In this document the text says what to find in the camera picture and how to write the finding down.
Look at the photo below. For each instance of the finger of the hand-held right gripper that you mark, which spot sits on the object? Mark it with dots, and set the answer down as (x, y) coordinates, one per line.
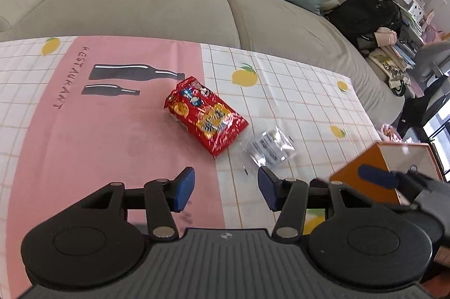
(378, 176)

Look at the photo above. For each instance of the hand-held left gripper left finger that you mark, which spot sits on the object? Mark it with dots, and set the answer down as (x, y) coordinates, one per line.
(184, 188)

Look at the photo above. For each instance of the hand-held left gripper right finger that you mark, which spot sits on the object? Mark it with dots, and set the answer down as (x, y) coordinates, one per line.
(267, 188)

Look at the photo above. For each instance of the orange storage box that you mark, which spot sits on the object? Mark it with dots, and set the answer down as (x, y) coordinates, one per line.
(369, 156)

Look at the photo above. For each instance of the clear silver snack packet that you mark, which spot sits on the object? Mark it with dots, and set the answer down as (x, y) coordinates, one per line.
(269, 146)

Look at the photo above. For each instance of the red snack packet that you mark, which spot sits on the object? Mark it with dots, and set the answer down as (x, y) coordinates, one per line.
(207, 116)

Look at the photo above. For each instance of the pink patterned object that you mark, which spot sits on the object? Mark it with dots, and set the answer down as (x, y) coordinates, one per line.
(388, 131)

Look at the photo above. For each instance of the pink and white printed tablecloth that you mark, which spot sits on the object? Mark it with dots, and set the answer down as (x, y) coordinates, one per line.
(105, 130)

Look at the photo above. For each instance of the printed tote bag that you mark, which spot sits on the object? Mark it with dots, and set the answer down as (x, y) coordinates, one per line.
(393, 74)

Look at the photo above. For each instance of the grey office chair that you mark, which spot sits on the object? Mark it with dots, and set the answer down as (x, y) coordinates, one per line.
(432, 56)

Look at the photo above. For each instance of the pale pink pouch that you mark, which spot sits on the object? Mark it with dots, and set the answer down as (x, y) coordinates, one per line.
(383, 37)

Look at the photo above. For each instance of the pile of books and papers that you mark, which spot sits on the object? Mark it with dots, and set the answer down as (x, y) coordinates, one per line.
(409, 21)

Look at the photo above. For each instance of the black backpack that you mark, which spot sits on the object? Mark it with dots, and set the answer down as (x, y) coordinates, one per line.
(369, 14)

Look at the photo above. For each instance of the beige sofa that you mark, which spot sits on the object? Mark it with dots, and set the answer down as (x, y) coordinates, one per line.
(175, 4)

